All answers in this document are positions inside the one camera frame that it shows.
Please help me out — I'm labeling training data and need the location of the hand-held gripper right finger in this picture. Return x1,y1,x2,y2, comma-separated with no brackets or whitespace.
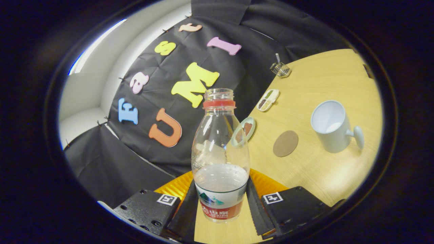
246,168,334,240

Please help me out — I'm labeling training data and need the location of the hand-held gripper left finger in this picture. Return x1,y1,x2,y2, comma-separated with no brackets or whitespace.
114,169,200,243

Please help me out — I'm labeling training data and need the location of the clear plastic juice bottle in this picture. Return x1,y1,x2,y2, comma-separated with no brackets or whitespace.
191,88,251,223

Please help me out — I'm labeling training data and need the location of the brown round coaster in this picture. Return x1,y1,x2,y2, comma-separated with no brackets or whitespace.
273,130,299,157

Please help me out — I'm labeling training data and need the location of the white cup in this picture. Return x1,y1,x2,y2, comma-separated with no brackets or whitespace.
311,100,365,154

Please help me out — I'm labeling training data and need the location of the wooden table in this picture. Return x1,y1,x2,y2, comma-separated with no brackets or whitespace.
194,48,383,244

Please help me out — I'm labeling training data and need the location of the pale green plate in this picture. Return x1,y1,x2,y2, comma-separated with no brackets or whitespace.
231,117,256,147

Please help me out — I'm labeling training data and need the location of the white rectangular food tray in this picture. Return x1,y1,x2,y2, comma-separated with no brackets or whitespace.
257,89,280,112

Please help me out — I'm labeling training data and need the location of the long ceiling light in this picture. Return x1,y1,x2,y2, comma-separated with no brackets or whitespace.
68,19,127,76

